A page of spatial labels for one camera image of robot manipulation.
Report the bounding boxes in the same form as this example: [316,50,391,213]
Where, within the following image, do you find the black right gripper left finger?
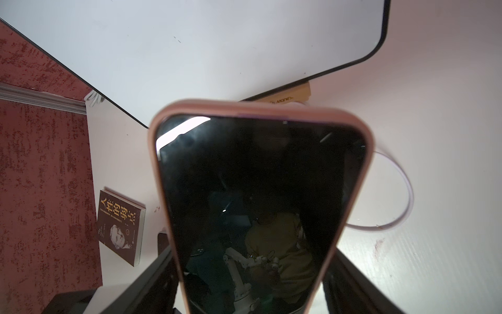
[102,247,180,314]

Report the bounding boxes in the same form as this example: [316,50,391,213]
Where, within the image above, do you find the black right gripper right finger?
[323,249,403,314]

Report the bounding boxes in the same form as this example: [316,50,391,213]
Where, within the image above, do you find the left aluminium corner post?
[1,83,86,115]

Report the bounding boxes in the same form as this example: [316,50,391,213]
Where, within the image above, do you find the coiled white cable at back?
[84,89,105,109]

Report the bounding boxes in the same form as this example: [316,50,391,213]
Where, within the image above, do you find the white board black frame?
[1,0,390,126]

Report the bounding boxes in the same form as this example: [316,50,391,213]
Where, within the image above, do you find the wooden board stand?
[257,82,311,105]

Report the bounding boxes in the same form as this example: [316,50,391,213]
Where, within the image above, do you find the dark book with portrait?
[97,188,146,267]

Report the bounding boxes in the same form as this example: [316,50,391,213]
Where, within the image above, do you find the pink-cased phone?
[149,99,374,313]

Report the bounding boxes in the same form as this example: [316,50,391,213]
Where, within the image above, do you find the white charging cable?
[344,150,415,232]

